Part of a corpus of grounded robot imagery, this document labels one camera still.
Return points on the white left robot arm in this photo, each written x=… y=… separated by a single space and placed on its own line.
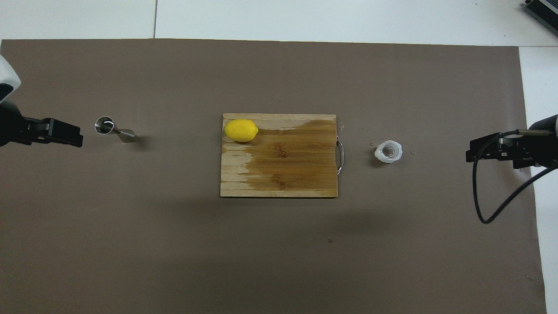
x=8 y=72

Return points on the yellow lemon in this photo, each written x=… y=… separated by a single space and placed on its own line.
x=240 y=130

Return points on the grey ribbed metal device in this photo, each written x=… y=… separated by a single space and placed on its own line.
x=545 y=11

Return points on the steel double jigger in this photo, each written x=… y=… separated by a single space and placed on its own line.
x=105 y=125

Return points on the brown table mat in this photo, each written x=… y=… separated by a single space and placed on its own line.
x=174 y=244

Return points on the wooden cutting board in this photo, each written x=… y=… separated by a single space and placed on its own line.
x=287 y=170

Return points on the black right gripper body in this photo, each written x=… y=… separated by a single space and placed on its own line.
x=547 y=148

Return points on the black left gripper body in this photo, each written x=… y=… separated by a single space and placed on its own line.
x=11 y=126

